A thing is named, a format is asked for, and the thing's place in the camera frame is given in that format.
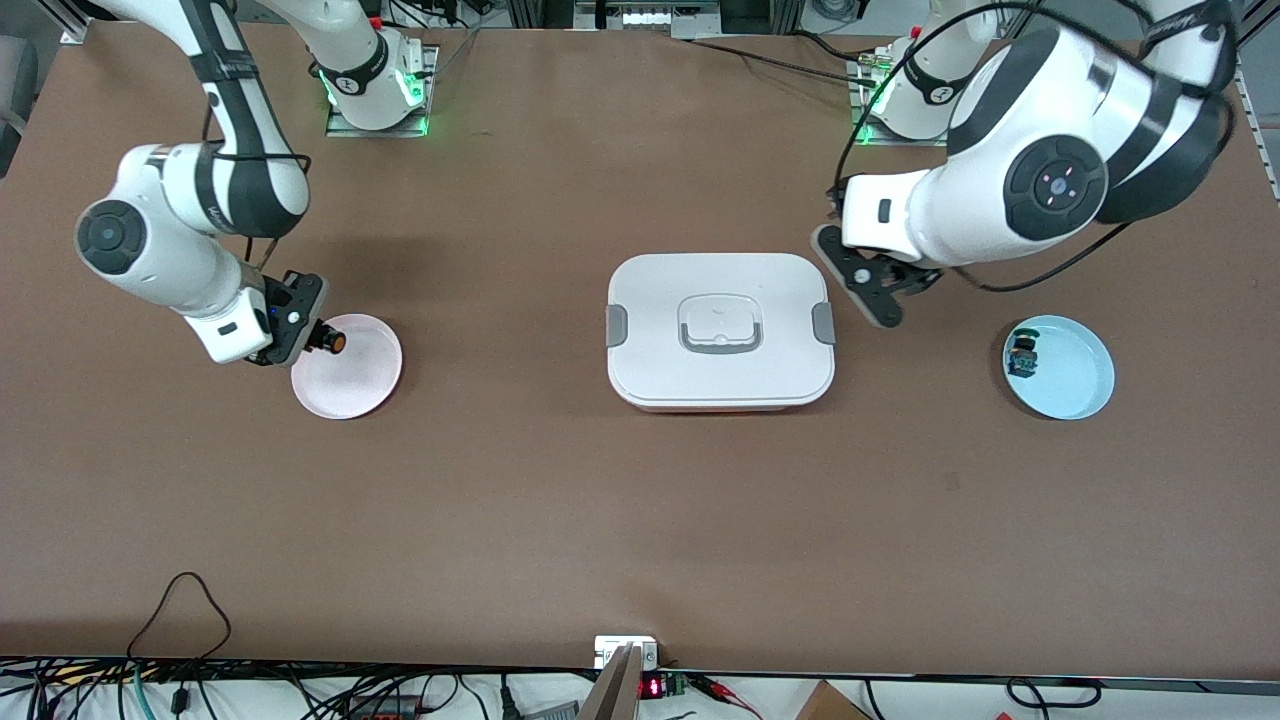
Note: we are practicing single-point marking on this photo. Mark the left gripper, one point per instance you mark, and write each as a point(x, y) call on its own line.
point(915, 279)

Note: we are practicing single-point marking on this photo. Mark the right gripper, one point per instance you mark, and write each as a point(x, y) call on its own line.
point(316, 334)

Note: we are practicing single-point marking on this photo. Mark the orange push button switch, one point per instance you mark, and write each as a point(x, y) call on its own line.
point(335, 341)

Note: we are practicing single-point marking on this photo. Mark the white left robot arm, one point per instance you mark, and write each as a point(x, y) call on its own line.
point(1050, 180)

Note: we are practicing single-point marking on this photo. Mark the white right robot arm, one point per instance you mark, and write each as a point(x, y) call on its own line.
point(150, 240)

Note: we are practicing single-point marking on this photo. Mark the pink round plate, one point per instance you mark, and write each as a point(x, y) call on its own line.
point(350, 385)

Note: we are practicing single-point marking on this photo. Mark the light blue round plate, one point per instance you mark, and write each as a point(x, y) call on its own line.
point(1075, 375)

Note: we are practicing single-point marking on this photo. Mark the white lunch box grey clips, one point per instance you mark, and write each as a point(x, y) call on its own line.
point(720, 335)

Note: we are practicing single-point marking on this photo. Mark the black device with white lights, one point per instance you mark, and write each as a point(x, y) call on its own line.
point(650, 15)

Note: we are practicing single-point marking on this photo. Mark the white box at table edge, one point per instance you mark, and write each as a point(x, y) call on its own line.
point(612, 648)

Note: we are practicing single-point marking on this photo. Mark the brown cardboard box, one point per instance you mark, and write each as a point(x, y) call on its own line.
point(830, 705)

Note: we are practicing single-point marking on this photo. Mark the red clip lead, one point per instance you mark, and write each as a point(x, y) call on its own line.
point(725, 690)

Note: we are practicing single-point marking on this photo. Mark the red digit display module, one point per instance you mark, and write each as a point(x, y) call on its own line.
point(655, 687)

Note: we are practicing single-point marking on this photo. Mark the green blue switch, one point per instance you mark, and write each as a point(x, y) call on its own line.
point(1023, 355)

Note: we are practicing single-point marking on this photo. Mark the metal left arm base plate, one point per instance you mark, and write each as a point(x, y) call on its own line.
point(862, 135)

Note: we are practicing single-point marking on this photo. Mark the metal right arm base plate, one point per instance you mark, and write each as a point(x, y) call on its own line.
point(340, 125)

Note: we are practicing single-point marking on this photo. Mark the aluminium frame rail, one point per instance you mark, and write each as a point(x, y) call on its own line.
point(1262, 140)

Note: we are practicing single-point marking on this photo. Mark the grey camera mount bar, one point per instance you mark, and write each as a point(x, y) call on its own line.
point(615, 690)

